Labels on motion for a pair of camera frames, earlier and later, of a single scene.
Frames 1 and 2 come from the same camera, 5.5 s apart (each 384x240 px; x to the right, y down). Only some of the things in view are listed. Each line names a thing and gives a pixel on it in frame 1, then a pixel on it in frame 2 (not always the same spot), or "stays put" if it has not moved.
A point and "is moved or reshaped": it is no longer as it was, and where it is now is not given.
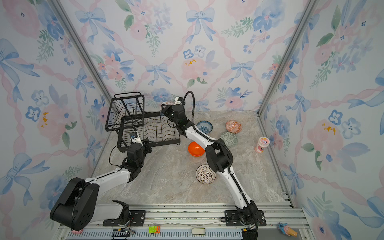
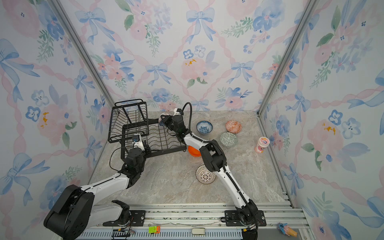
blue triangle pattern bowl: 166,102 → 161,122
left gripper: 147,146 stays put
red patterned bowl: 233,126 stays put
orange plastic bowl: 195,149 stays put
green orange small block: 154,229 stays put
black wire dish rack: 126,115 is moved or reshaped
